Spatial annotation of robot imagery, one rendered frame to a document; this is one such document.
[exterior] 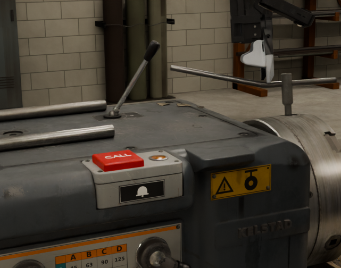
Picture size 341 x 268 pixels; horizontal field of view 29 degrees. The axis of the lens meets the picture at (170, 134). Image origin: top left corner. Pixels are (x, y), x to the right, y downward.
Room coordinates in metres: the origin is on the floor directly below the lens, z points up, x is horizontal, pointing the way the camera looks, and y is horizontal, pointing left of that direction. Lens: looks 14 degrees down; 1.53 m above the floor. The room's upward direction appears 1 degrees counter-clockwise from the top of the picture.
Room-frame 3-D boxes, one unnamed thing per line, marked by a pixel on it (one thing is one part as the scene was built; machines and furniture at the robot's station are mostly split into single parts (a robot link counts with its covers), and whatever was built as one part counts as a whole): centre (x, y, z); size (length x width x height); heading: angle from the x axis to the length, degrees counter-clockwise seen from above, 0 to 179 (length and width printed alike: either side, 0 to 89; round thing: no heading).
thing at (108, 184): (0.94, 0.06, 1.23); 0.13 x 0.08 x 0.05; 114
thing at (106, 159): (0.93, 0.08, 1.26); 0.06 x 0.06 x 0.02; 24
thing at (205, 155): (1.00, -0.08, 1.24); 0.09 x 0.08 x 0.03; 114
